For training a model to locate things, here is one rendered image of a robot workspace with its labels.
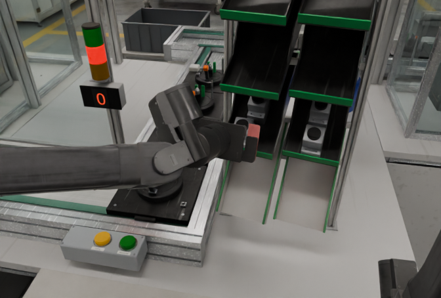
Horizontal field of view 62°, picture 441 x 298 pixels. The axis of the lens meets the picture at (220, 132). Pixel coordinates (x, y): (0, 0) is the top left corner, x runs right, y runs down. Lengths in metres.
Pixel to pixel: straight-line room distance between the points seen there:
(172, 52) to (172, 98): 1.67
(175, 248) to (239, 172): 0.27
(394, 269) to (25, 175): 0.55
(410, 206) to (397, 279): 1.14
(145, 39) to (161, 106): 2.48
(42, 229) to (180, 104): 0.74
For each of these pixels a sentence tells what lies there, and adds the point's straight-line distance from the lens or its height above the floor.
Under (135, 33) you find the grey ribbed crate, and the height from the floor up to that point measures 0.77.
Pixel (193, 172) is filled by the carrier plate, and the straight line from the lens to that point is 1.18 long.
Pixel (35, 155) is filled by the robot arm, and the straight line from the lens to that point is 0.49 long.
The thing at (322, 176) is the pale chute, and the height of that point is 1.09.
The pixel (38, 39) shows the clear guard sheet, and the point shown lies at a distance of 1.24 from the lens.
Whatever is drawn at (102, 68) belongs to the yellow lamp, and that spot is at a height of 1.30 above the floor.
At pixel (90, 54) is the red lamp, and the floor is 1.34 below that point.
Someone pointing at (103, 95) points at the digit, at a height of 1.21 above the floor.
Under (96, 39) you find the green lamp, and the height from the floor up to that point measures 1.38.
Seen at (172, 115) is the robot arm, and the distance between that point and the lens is 0.55.
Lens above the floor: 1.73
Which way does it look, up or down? 34 degrees down
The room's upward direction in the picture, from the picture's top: straight up
